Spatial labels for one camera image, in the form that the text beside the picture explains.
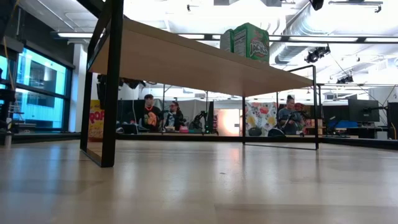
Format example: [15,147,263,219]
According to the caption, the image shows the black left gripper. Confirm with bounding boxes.
[92,73,147,110]

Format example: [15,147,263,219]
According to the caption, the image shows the black partition panel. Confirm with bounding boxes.
[116,99,144,134]

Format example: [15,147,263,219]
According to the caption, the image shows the hanging ceiling light fixture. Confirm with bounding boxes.
[328,0,384,13]

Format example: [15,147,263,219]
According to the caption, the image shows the person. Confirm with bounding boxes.
[164,101,187,132]
[277,95,304,136]
[141,94,163,132]

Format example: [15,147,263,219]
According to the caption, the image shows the black ceiling spotlight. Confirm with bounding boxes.
[304,45,331,64]
[336,74,354,85]

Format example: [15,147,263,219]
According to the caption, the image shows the tall yellow Pops box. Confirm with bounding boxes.
[90,99,106,139]

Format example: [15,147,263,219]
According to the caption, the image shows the blue glass window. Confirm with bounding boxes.
[0,46,75,131]

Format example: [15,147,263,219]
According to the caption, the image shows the glowing white board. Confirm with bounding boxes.
[214,108,241,137]

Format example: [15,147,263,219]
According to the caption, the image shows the black computer monitor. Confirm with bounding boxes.
[348,98,381,123]

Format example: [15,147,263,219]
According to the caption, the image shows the red cardboard boxes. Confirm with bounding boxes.
[303,119,324,135]

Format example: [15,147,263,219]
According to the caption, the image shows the blue bin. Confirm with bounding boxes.
[326,120,358,129]

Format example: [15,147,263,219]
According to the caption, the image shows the black equipment stand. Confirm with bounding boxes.
[0,68,37,131]

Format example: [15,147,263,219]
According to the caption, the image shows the black cabinet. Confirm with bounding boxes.
[387,101,398,140]

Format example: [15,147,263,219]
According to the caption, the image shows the black ceiling light rail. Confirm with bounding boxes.
[178,33,398,44]

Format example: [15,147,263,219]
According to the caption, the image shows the silver ventilation duct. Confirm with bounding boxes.
[269,0,398,65]

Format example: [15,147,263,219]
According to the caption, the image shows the wooden shelf black metal frame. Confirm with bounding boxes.
[80,0,320,168]

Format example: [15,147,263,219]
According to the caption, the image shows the black aluminium table frame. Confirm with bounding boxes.
[0,132,398,151]

